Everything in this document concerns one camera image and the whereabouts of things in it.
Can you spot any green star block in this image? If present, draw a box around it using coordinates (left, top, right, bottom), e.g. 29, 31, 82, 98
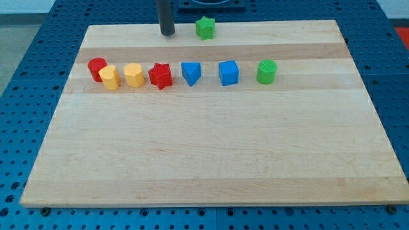
195, 16, 215, 40

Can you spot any blue cube block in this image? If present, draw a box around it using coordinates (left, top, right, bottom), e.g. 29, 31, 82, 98
219, 60, 240, 86

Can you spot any red star block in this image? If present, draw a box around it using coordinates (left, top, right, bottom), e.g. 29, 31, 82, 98
148, 63, 173, 90

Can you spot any blue triangle block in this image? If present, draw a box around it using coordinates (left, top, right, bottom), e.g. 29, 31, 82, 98
181, 62, 201, 87

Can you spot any green cylinder block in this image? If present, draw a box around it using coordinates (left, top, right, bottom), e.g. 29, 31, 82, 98
256, 59, 277, 85

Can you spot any yellow hexagon block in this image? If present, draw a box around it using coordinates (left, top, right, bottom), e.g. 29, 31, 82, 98
123, 63, 145, 88

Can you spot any yellow heart block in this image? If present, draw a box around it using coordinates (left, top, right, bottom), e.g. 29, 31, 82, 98
98, 65, 121, 91

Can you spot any wooden board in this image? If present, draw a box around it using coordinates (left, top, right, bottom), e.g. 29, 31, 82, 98
20, 20, 408, 208

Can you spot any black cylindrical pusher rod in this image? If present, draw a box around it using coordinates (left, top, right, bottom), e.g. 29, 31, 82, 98
155, 0, 175, 36

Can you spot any red cylinder block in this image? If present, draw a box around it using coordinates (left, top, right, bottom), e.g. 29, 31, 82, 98
88, 57, 107, 82

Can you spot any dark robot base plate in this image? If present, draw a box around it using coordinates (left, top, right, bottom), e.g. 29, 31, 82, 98
177, 0, 246, 10

